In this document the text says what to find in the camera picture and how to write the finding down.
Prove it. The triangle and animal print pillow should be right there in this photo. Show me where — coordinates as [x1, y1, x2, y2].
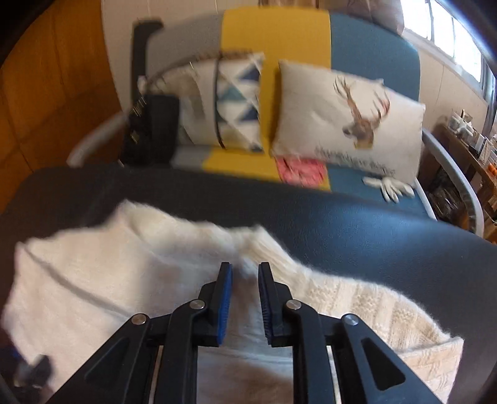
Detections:
[138, 48, 267, 152]

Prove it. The black handbag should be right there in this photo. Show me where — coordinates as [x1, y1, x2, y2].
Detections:
[120, 93, 181, 168]

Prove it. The beige plush cushion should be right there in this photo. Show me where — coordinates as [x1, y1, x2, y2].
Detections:
[349, 0, 404, 34]

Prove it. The brown checkered bag handle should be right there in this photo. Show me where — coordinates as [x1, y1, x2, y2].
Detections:
[138, 48, 253, 90]

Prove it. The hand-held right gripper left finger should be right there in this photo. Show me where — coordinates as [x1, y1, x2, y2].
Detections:
[50, 261, 234, 404]

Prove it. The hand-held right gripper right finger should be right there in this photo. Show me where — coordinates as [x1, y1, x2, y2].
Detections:
[258, 261, 451, 404]

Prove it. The beige deer print pillow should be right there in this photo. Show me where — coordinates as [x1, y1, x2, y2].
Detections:
[270, 59, 426, 185]

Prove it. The white glove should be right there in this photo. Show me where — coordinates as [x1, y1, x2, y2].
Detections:
[363, 176, 415, 203]

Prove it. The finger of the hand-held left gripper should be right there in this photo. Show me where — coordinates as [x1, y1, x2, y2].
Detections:
[11, 347, 53, 389]

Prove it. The pink red patterned cloth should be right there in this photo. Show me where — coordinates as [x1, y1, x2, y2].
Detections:
[276, 155, 327, 185]

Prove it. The window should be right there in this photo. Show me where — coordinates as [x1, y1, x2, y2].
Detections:
[400, 0, 494, 94]

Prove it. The cluttered wooden side shelf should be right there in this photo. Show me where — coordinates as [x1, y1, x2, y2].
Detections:
[427, 109, 497, 234]

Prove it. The cream knit sweater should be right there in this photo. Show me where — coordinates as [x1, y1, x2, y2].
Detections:
[2, 199, 464, 404]

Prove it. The orange wooden panelled cabinet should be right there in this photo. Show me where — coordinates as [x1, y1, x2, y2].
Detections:
[0, 0, 121, 203]

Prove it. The grey yellow blue sofa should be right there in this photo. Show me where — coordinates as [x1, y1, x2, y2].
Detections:
[66, 6, 486, 237]

